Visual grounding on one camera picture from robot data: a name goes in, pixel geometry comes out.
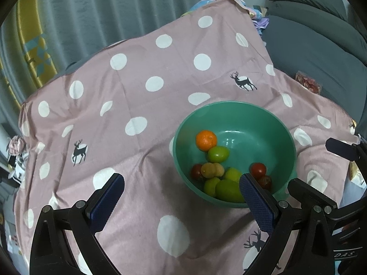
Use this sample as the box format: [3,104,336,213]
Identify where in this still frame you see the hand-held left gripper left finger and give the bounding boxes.
[29,173,126,275]

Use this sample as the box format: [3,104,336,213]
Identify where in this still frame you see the beige printed packet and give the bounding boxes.
[348,160,367,188]

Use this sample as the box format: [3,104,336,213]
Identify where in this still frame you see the yellow patterned curtain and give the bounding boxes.
[0,0,58,89]

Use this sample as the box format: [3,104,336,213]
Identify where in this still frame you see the green plastic bowl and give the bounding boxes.
[172,101,297,209]

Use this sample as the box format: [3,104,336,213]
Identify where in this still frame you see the orange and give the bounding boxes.
[196,130,218,152]

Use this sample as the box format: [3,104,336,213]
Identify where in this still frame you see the pink polka dot blanket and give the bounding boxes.
[14,0,362,275]

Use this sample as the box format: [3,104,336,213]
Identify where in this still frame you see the white floral cloth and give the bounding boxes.
[7,136,31,184]

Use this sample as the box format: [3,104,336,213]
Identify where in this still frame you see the green lime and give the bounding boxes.
[216,179,245,203]
[203,178,221,198]
[208,146,230,163]
[224,168,243,182]

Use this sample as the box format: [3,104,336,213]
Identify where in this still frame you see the clear packet of dried petals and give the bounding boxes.
[295,71,323,94]

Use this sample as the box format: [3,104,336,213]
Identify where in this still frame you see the grey sofa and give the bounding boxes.
[262,0,367,115]

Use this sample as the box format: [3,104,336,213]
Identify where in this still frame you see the red tomato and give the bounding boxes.
[191,164,204,180]
[249,163,267,178]
[258,175,272,191]

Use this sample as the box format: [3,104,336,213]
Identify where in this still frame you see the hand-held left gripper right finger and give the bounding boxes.
[239,173,336,275]

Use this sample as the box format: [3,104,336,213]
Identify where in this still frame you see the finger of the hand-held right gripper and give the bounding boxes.
[326,137,367,164]
[287,178,338,221]

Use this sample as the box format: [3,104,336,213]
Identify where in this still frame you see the pastel folded cloths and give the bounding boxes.
[245,3,270,36]

